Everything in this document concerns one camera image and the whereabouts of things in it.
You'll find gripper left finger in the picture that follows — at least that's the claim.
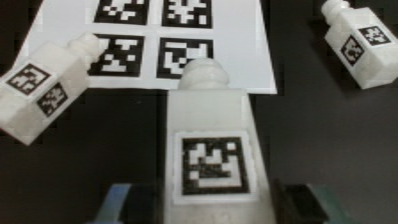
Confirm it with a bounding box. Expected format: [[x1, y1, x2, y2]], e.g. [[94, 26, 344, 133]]
[[87, 183, 156, 224]]

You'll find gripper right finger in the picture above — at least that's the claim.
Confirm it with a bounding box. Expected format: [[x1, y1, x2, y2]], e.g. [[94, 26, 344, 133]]
[[272, 179, 350, 224]]

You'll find white table leg with tag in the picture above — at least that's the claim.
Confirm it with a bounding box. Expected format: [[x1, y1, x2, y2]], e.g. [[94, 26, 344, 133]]
[[163, 58, 277, 224]]

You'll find white table leg on sheet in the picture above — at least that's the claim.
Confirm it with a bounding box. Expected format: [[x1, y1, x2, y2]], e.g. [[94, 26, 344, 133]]
[[0, 33, 103, 145]]

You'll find white table leg far right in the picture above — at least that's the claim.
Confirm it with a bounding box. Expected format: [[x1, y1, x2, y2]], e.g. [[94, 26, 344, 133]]
[[321, 0, 398, 89]]

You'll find white fiducial marker sheet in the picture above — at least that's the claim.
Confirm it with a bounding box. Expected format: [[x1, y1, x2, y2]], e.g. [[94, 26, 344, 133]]
[[17, 0, 277, 94]]

